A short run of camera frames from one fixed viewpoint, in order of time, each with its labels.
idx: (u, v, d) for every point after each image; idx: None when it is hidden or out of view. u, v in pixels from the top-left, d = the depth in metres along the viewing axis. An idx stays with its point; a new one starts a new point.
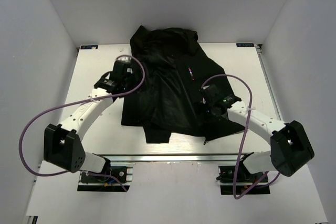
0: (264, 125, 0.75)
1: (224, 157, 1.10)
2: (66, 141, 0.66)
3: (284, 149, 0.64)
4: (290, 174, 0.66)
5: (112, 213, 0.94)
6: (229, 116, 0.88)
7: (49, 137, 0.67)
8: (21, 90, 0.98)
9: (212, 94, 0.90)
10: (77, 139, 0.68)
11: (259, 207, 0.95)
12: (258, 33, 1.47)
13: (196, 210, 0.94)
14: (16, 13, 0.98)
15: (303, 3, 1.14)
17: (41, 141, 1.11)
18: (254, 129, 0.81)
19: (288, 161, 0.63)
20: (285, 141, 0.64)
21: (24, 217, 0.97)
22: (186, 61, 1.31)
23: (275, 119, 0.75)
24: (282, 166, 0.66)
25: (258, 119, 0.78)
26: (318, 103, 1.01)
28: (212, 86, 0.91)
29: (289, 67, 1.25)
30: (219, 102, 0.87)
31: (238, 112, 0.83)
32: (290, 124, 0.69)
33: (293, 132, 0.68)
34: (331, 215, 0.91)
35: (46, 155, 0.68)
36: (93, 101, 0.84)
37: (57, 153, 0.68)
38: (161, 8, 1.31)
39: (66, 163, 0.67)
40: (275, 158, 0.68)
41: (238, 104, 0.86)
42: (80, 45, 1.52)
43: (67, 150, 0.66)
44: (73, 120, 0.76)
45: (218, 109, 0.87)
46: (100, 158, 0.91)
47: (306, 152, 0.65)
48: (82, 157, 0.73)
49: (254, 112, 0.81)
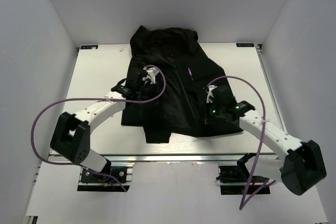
0: (279, 141, 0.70)
1: (225, 157, 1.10)
2: (76, 130, 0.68)
3: (297, 168, 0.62)
4: (299, 193, 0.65)
5: (112, 213, 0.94)
6: (240, 124, 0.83)
7: (62, 124, 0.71)
8: (21, 91, 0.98)
9: (226, 97, 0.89)
10: (87, 130, 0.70)
11: (260, 207, 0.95)
12: (258, 32, 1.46)
13: (197, 210, 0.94)
14: (17, 13, 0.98)
15: (303, 3, 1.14)
17: (41, 141, 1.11)
18: (265, 143, 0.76)
19: (300, 181, 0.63)
20: (301, 160, 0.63)
21: (25, 217, 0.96)
22: (186, 62, 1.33)
23: (291, 136, 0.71)
24: (293, 182, 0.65)
25: (272, 133, 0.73)
26: (319, 103, 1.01)
28: (227, 88, 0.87)
29: (289, 68, 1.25)
30: (231, 108, 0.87)
31: (251, 122, 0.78)
32: (306, 143, 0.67)
33: (308, 151, 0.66)
34: (331, 215, 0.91)
35: (53, 142, 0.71)
36: (108, 100, 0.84)
37: (64, 142, 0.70)
38: (161, 8, 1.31)
39: (70, 152, 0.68)
40: (286, 174, 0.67)
41: (252, 113, 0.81)
42: (80, 45, 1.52)
43: (75, 138, 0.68)
44: (87, 113, 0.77)
45: (229, 116, 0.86)
46: (101, 159, 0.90)
47: (319, 173, 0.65)
48: (87, 150, 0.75)
49: (269, 125, 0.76)
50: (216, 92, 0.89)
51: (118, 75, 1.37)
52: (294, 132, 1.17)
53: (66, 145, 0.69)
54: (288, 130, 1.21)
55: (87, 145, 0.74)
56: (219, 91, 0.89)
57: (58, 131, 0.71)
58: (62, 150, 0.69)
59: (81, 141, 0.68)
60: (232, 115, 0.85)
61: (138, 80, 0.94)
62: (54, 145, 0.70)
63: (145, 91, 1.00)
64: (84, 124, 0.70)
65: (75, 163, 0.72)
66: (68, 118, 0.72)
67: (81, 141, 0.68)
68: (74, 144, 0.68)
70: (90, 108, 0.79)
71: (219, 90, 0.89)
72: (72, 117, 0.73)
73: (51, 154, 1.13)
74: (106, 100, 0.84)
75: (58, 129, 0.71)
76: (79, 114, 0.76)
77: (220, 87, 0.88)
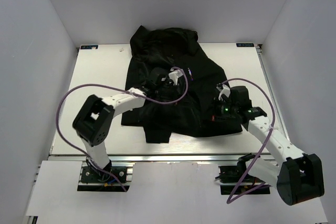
0: (281, 148, 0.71)
1: (224, 157, 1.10)
2: (102, 112, 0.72)
3: (294, 178, 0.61)
4: (290, 203, 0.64)
5: (113, 213, 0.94)
6: (248, 127, 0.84)
7: (88, 104, 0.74)
8: (21, 90, 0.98)
9: (242, 99, 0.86)
10: (111, 114, 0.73)
11: (259, 207, 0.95)
12: (258, 32, 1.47)
13: (196, 210, 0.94)
14: (17, 13, 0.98)
15: (303, 3, 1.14)
17: (41, 141, 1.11)
18: (268, 149, 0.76)
19: (292, 191, 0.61)
20: (297, 171, 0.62)
21: (25, 217, 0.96)
22: (186, 62, 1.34)
23: (294, 146, 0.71)
24: (286, 192, 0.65)
25: (276, 140, 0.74)
26: (319, 103, 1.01)
28: (244, 91, 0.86)
29: (289, 68, 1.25)
30: (244, 110, 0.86)
31: (258, 126, 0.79)
32: (308, 156, 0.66)
33: (309, 165, 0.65)
34: (331, 214, 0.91)
35: (76, 121, 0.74)
36: (131, 94, 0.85)
37: (87, 123, 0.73)
38: (161, 8, 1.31)
39: (89, 133, 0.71)
40: (281, 182, 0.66)
41: (262, 118, 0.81)
42: (80, 45, 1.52)
43: (98, 120, 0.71)
44: (112, 99, 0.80)
45: (240, 118, 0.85)
46: (106, 157, 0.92)
47: (315, 189, 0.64)
48: (105, 135, 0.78)
49: (275, 132, 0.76)
50: (234, 92, 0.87)
51: (118, 75, 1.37)
52: (294, 132, 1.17)
53: (88, 125, 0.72)
54: (288, 130, 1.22)
55: (106, 129, 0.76)
56: (238, 91, 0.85)
57: (83, 110, 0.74)
58: (82, 130, 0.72)
59: (103, 123, 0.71)
60: (243, 117, 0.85)
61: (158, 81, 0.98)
62: (76, 124, 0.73)
63: (165, 91, 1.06)
64: (108, 107, 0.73)
65: (92, 145, 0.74)
66: (95, 100, 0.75)
67: (103, 123, 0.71)
68: (96, 125, 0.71)
70: (115, 96, 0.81)
71: (238, 91, 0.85)
72: (99, 100, 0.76)
73: (51, 154, 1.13)
74: (130, 94, 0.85)
75: (83, 109, 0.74)
76: (104, 98, 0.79)
77: (238, 88, 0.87)
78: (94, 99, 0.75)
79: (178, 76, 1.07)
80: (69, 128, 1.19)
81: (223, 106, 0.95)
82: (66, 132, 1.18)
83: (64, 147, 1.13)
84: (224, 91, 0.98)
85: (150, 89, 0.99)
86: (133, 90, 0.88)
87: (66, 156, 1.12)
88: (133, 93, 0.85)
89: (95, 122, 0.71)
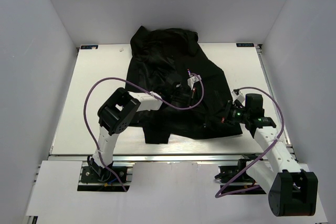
0: (280, 160, 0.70)
1: (224, 157, 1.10)
2: (128, 104, 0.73)
3: (285, 189, 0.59)
4: (277, 214, 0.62)
5: (113, 213, 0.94)
6: (255, 135, 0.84)
7: (116, 94, 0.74)
8: (21, 90, 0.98)
9: (255, 106, 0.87)
10: (137, 107, 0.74)
11: (259, 206, 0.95)
12: (258, 32, 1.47)
13: (197, 210, 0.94)
14: (16, 13, 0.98)
15: (303, 3, 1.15)
17: (41, 141, 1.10)
18: (269, 158, 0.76)
19: (282, 202, 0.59)
20: (291, 184, 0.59)
21: (24, 217, 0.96)
22: (186, 62, 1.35)
23: (294, 160, 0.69)
24: (275, 201, 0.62)
25: (277, 151, 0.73)
26: (318, 103, 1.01)
28: (259, 98, 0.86)
29: (288, 68, 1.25)
30: (254, 118, 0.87)
31: (264, 135, 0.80)
32: (306, 172, 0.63)
33: (305, 181, 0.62)
34: (331, 214, 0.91)
35: (102, 107, 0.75)
36: (152, 95, 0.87)
37: (111, 112, 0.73)
38: (162, 8, 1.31)
39: (112, 121, 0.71)
40: (273, 190, 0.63)
41: (270, 129, 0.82)
42: (80, 45, 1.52)
43: (124, 111, 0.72)
44: (137, 95, 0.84)
45: (249, 124, 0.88)
46: (109, 157, 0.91)
47: (306, 206, 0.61)
48: (126, 127, 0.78)
49: (279, 144, 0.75)
50: (249, 97, 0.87)
51: (117, 75, 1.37)
52: (294, 132, 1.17)
53: (113, 114, 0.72)
54: (288, 131, 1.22)
55: (128, 122, 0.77)
56: (252, 98, 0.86)
57: (109, 99, 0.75)
58: (106, 117, 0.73)
59: (127, 115, 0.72)
60: (252, 124, 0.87)
61: (172, 87, 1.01)
62: (101, 110, 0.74)
63: (182, 97, 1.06)
64: (136, 99, 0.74)
65: (112, 133, 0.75)
66: (124, 92, 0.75)
67: (128, 115, 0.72)
68: (121, 115, 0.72)
70: (140, 93, 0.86)
71: (252, 98, 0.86)
72: (126, 93, 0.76)
73: (51, 154, 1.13)
74: (151, 95, 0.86)
75: (111, 98, 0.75)
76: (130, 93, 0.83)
77: (253, 95, 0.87)
78: (123, 90, 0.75)
79: (195, 82, 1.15)
80: (69, 128, 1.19)
81: (234, 111, 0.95)
82: (66, 132, 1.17)
83: (65, 147, 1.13)
84: (238, 97, 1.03)
85: (166, 95, 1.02)
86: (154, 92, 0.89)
87: (66, 156, 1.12)
88: (154, 95, 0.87)
89: (121, 112, 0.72)
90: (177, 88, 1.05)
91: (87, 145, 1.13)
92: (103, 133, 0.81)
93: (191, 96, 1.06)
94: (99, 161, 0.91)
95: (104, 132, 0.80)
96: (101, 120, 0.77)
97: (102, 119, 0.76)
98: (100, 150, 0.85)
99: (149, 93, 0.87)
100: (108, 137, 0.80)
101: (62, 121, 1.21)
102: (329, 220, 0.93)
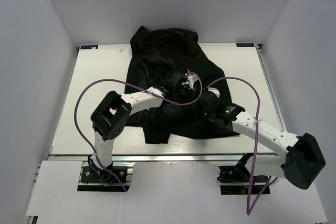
0: (276, 139, 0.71)
1: (223, 157, 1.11)
2: (119, 109, 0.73)
3: (299, 164, 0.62)
4: (305, 187, 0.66)
5: (113, 213, 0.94)
6: (233, 128, 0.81)
7: (108, 99, 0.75)
8: (21, 91, 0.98)
9: (213, 103, 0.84)
10: (129, 111, 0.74)
11: (259, 206, 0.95)
12: (259, 32, 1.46)
13: (197, 210, 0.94)
14: (16, 13, 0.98)
15: (303, 3, 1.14)
17: (41, 142, 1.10)
18: (262, 142, 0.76)
19: (304, 176, 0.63)
20: (301, 157, 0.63)
21: (24, 217, 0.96)
22: (186, 62, 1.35)
23: (286, 132, 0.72)
24: (296, 178, 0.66)
25: (266, 132, 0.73)
26: (318, 103, 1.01)
28: (211, 95, 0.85)
29: (288, 68, 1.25)
30: (221, 112, 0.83)
31: (244, 124, 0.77)
32: (303, 136, 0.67)
33: (306, 145, 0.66)
34: (331, 214, 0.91)
35: (94, 113, 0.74)
36: (150, 93, 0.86)
37: (104, 116, 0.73)
38: (161, 8, 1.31)
39: (105, 126, 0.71)
40: (290, 171, 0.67)
41: (243, 115, 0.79)
42: (80, 45, 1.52)
43: (116, 115, 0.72)
44: (130, 97, 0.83)
45: (221, 120, 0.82)
46: (108, 157, 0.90)
47: (319, 163, 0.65)
48: (119, 132, 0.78)
49: (262, 124, 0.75)
50: (202, 100, 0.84)
51: (117, 75, 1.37)
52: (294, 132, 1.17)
53: (105, 119, 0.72)
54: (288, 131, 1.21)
55: (122, 127, 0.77)
56: (205, 98, 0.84)
57: (102, 105, 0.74)
58: (100, 123, 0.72)
59: (119, 120, 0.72)
60: (224, 119, 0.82)
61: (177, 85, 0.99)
62: (94, 115, 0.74)
63: (183, 94, 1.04)
64: (127, 105, 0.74)
65: (108, 138, 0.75)
66: (115, 96, 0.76)
67: (120, 119, 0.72)
68: (113, 120, 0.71)
70: (134, 94, 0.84)
71: (206, 98, 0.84)
72: (118, 97, 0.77)
73: (52, 155, 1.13)
74: (149, 94, 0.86)
75: (103, 103, 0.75)
76: (123, 96, 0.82)
77: (206, 95, 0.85)
78: (115, 94, 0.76)
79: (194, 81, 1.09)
80: (69, 129, 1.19)
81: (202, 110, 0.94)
82: (67, 132, 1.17)
83: (65, 147, 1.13)
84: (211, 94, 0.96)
85: (169, 91, 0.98)
86: (153, 90, 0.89)
87: (66, 156, 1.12)
88: (152, 93, 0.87)
89: (113, 117, 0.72)
90: (181, 86, 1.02)
91: (87, 146, 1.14)
92: (98, 137, 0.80)
93: (192, 96, 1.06)
94: (96, 160, 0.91)
95: (98, 137, 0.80)
96: (95, 126, 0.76)
97: (95, 125, 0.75)
98: (96, 153, 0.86)
99: (146, 92, 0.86)
100: (103, 142, 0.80)
101: (62, 121, 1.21)
102: (329, 220, 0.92)
